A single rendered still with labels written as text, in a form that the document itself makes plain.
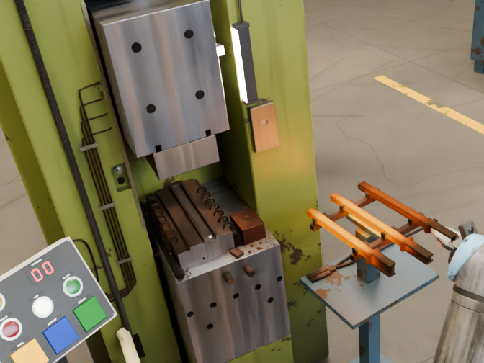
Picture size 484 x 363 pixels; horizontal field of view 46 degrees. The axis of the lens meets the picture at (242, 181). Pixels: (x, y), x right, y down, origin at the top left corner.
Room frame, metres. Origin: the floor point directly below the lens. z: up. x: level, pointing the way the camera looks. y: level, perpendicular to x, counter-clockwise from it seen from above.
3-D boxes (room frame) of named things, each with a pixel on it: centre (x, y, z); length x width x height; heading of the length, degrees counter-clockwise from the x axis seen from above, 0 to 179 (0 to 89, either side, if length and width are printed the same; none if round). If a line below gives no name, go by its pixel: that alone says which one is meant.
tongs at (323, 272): (1.69, -0.47, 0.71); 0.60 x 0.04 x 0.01; 113
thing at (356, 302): (1.55, -0.40, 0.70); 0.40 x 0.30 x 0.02; 116
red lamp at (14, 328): (1.15, 0.68, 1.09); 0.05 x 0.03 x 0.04; 109
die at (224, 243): (1.73, 0.22, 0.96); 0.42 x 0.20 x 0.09; 19
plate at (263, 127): (1.76, -0.10, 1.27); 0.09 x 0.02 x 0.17; 109
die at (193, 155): (1.73, 0.22, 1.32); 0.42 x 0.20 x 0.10; 19
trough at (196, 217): (1.74, 0.20, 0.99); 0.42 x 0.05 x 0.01; 19
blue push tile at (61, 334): (1.18, 0.57, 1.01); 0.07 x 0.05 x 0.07; 134
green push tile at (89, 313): (1.25, 0.50, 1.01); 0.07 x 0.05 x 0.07; 134
